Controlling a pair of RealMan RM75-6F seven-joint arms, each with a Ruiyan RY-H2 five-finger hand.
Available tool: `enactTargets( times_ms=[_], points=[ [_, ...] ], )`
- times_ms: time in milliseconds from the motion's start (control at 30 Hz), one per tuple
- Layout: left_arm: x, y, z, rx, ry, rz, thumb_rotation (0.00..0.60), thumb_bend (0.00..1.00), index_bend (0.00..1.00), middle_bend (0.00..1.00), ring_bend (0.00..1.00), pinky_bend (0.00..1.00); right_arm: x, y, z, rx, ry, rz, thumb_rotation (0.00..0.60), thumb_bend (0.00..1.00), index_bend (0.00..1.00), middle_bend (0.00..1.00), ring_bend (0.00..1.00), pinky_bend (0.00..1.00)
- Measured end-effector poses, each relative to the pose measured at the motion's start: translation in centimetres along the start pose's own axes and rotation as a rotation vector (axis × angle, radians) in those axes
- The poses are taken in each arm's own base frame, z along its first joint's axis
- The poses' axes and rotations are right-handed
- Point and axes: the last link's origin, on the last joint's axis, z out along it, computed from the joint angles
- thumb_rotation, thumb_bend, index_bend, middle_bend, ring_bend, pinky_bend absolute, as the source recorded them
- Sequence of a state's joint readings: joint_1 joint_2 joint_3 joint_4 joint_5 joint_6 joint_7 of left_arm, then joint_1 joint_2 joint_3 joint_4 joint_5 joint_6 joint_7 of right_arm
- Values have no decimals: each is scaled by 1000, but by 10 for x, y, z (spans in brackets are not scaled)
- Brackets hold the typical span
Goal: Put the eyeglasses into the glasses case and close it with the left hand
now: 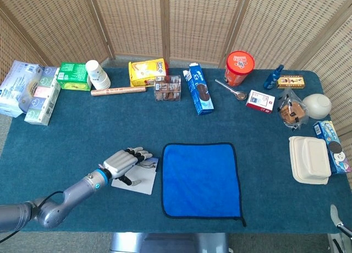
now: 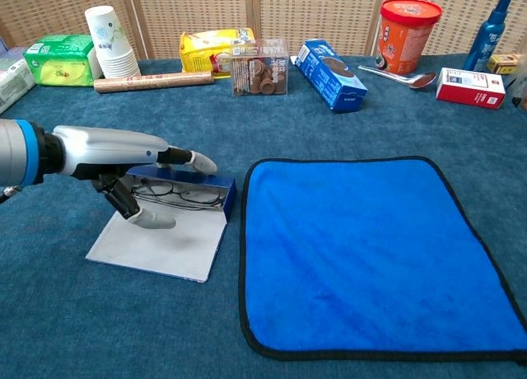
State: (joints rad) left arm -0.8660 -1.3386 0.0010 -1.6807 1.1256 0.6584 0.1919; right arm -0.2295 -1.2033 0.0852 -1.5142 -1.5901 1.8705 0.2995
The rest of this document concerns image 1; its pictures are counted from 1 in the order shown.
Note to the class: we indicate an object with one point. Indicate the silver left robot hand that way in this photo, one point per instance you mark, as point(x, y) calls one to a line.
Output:
point(118, 162)

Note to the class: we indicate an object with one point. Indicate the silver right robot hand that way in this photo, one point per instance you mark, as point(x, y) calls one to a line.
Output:
point(336, 215)

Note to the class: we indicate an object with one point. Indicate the blue folding glasses case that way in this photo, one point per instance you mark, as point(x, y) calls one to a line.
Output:
point(145, 181)

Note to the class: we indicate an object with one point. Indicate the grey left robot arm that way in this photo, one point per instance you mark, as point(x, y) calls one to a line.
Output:
point(74, 192)

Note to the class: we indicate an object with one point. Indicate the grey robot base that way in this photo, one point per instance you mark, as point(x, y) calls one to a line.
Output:
point(167, 243)

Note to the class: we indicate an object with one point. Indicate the beige takeaway container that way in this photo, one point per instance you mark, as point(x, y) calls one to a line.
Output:
point(309, 159)

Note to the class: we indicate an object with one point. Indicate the light blue cartoon cookie box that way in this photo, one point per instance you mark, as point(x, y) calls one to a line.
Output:
point(334, 148)

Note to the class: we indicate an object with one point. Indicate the wooden rolling pin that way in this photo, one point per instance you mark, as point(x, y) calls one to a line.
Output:
point(118, 91)

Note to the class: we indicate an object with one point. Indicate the blue cloth with black edge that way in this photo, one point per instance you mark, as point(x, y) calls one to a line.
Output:
point(200, 181)

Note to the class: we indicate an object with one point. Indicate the clear box of brown cookies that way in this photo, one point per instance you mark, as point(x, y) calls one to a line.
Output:
point(167, 89)

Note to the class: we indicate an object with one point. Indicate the stack of white paper cups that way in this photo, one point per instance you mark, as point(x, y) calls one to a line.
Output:
point(97, 75)

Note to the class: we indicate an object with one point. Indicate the yellow cracker box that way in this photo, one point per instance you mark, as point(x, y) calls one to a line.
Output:
point(145, 71)

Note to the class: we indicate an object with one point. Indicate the teal table mat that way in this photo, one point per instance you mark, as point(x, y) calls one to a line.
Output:
point(261, 154)

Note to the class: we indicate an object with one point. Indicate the green tissue box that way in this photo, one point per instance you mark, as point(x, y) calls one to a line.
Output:
point(72, 75)

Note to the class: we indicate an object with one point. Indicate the pastel tissue multipack box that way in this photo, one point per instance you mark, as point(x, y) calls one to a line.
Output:
point(41, 99)

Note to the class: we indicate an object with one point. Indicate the blue sandwich cookie box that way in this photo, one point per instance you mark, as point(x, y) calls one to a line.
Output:
point(199, 90)

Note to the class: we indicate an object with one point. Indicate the white bowl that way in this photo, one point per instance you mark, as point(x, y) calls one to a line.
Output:
point(317, 105)

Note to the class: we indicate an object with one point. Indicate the clear bag of cookies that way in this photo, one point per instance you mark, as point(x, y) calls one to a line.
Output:
point(292, 111)

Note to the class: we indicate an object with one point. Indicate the large blue white tissue pack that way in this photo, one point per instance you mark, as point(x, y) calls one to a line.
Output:
point(16, 88)

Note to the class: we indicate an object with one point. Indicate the small red white box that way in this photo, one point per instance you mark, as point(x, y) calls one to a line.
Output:
point(259, 101)

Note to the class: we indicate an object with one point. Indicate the metal spoon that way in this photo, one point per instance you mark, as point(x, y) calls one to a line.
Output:
point(240, 95)

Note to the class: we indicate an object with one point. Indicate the small yellow brown box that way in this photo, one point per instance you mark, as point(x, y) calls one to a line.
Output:
point(291, 82)

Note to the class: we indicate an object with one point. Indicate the blue spray bottle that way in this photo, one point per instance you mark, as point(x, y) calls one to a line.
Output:
point(271, 78)

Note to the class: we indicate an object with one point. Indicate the orange instant noodle tub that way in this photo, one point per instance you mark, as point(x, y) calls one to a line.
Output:
point(239, 67)

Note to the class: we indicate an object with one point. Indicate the woven folding screen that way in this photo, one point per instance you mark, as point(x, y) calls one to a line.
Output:
point(198, 22)

